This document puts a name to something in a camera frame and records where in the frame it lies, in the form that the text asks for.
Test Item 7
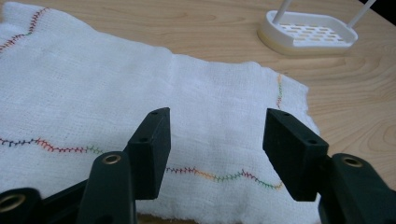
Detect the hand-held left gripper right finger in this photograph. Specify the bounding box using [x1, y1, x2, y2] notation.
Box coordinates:
[262, 107, 396, 224]

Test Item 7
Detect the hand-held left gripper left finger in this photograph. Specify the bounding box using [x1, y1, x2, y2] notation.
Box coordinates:
[76, 106, 172, 224]

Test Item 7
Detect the white cloth with coloured stitching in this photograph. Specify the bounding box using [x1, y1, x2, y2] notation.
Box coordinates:
[0, 1, 321, 224]

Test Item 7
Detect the white plastic basket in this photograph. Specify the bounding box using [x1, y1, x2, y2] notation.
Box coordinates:
[257, 0, 378, 58]

